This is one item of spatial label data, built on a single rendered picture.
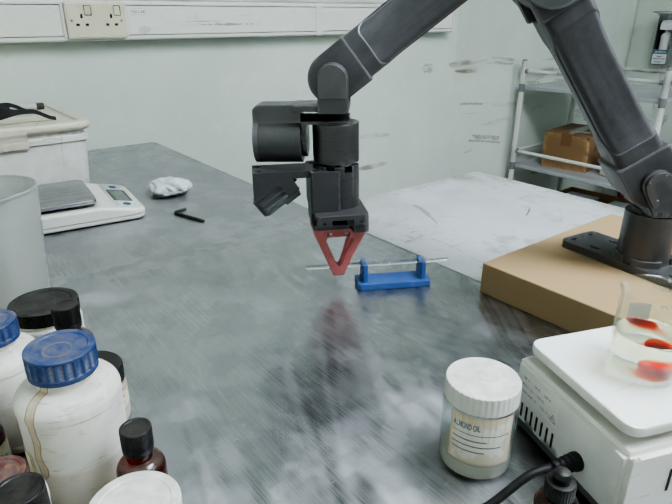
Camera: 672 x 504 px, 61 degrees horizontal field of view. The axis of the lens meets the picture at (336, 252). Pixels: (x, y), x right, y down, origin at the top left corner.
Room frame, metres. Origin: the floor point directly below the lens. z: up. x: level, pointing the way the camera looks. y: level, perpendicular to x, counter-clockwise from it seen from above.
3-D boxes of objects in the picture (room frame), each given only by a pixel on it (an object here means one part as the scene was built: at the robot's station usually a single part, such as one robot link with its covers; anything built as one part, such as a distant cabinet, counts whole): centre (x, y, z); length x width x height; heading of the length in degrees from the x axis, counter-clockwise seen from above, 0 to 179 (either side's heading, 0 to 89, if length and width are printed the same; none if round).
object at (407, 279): (0.71, -0.08, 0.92); 0.10 x 0.03 x 0.04; 99
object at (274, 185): (0.69, 0.05, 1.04); 0.11 x 0.07 x 0.06; 98
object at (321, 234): (0.70, 0.00, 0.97); 0.07 x 0.07 x 0.09; 8
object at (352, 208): (0.70, 0.00, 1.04); 0.10 x 0.07 x 0.07; 8
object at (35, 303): (0.52, 0.30, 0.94); 0.07 x 0.07 x 0.07
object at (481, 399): (0.37, -0.12, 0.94); 0.06 x 0.06 x 0.08
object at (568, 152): (2.56, -1.21, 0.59); 0.65 x 0.48 x 0.93; 38
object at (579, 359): (0.38, -0.24, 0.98); 0.12 x 0.12 x 0.01; 17
